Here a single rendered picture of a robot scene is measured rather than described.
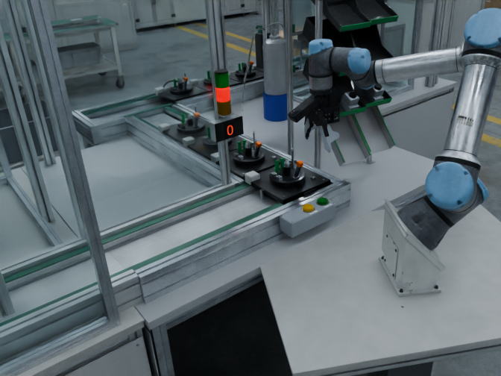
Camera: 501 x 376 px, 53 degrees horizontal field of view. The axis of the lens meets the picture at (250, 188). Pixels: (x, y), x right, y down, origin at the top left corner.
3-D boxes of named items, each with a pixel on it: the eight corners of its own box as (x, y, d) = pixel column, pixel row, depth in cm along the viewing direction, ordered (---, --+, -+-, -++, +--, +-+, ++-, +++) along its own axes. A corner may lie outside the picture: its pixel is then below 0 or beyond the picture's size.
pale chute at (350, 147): (366, 159, 205) (371, 154, 201) (339, 166, 201) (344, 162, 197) (338, 99, 212) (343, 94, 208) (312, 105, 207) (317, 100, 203)
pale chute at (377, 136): (390, 148, 213) (396, 144, 209) (364, 156, 208) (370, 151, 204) (363, 92, 220) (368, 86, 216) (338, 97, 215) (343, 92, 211)
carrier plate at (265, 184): (330, 184, 196) (330, 179, 195) (283, 204, 184) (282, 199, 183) (290, 164, 213) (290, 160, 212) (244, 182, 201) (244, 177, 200)
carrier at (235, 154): (288, 163, 214) (287, 136, 208) (242, 181, 202) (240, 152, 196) (254, 147, 232) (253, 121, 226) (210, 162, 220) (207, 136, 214)
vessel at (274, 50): (294, 91, 282) (293, 22, 264) (274, 97, 275) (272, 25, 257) (278, 86, 292) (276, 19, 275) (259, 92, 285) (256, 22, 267)
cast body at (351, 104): (357, 111, 196) (362, 98, 191) (347, 114, 194) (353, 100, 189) (345, 98, 200) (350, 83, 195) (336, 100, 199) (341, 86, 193)
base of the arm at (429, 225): (438, 259, 146) (466, 237, 143) (405, 227, 142) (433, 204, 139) (422, 234, 160) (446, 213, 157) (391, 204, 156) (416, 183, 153)
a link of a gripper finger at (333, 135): (345, 146, 165) (336, 121, 166) (330, 151, 163) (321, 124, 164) (341, 149, 168) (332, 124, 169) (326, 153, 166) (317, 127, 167)
